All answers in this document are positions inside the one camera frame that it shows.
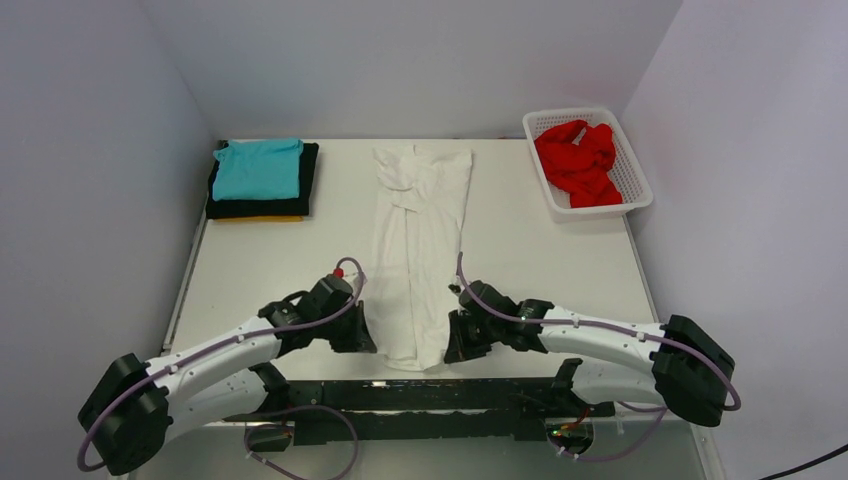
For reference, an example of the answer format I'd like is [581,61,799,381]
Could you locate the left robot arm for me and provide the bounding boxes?
[76,267,375,476]

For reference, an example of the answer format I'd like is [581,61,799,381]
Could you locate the red t shirt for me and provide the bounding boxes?
[534,120,623,208]

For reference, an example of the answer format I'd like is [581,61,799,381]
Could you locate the black floor cable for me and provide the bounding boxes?
[758,443,848,480]

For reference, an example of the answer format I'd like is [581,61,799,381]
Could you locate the folded teal t shirt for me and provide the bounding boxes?
[211,138,305,201]

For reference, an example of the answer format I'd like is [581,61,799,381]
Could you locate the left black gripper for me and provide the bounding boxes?
[316,299,376,352]

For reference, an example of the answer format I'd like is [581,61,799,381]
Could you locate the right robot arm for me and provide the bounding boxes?
[444,280,741,427]

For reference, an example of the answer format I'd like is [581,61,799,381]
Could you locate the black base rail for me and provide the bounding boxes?
[228,378,615,446]

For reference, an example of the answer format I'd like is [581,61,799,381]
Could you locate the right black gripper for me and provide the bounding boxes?
[445,308,503,363]

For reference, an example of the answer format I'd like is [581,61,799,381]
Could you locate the white t shirt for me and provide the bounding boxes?
[366,145,474,372]

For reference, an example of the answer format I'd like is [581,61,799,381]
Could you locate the folded yellow t shirt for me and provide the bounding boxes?
[206,215,305,224]

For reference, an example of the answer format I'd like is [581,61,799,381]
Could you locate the white plastic basket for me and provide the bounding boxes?
[522,107,653,223]

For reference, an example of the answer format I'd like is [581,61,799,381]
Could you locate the folded black t shirt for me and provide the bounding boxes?
[205,143,319,220]

